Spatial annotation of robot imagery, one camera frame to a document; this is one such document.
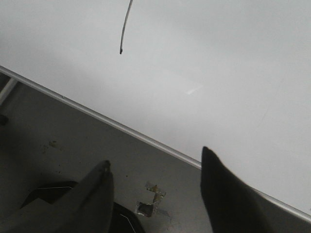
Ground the white whiteboard with aluminium frame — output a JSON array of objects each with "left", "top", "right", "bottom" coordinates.
[{"left": 0, "top": 0, "right": 311, "bottom": 221}]

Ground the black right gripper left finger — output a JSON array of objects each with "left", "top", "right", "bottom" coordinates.
[{"left": 0, "top": 161, "right": 114, "bottom": 233}]

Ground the black marker stroke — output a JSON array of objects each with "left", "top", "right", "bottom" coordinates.
[{"left": 119, "top": 0, "right": 133, "bottom": 55}]

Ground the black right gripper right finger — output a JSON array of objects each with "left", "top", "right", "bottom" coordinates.
[{"left": 200, "top": 146, "right": 311, "bottom": 233}]

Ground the grey whiteboard stand leg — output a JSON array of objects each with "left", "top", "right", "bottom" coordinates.
[{"left": 0, "top": 78, "right": 18, "bottom": 105}]

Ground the torn tape residue on floor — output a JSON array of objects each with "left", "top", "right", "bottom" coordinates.
[{"left": 134, "top": 182, "right": 170, "bottom": 217}]

